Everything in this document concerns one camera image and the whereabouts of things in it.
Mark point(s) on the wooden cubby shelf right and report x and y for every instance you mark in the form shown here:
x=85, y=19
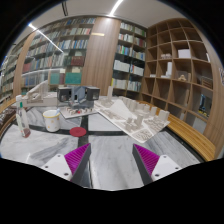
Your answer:
x=190, y=100

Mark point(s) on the white cup with yellow rim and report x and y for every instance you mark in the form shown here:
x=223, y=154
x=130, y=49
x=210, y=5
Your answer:
x=52, y=120

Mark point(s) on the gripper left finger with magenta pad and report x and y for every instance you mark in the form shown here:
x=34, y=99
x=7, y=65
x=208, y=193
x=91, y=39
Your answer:
x=70, y=166

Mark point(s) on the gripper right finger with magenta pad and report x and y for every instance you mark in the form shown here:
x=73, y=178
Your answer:
x=151, y=166

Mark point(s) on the wooden bookshelf with books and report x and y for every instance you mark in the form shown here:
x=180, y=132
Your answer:
x=55, y=53
x=129, y=61

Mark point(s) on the wooden bookshelf with books centre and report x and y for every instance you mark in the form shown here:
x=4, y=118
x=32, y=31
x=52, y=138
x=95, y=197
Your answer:
x=129, y=61

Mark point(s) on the white architectural model left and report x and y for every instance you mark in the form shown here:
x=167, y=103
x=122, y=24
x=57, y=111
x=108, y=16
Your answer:
x=40, y=96

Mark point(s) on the large white city model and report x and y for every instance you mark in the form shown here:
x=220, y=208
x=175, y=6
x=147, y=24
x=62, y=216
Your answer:
x=137, y=120

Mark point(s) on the grey black building model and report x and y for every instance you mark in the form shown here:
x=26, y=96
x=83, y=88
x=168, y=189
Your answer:
x=78, y=97

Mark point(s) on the clear plastic water bottle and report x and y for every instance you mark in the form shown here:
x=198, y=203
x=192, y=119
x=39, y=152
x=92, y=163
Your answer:
x=21, y=118

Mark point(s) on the red round coaster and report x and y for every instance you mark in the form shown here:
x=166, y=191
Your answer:
x=77, y=132

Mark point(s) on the small wooden figure on shelf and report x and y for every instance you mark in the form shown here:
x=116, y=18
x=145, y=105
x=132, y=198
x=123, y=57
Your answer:
x=182, y=78

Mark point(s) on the wooden bookshelf with books left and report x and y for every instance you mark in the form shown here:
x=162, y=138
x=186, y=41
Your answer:
x=55, y=53

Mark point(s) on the white box on shelf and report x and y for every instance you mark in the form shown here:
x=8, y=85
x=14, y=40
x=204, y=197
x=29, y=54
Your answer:
x=184, y=53

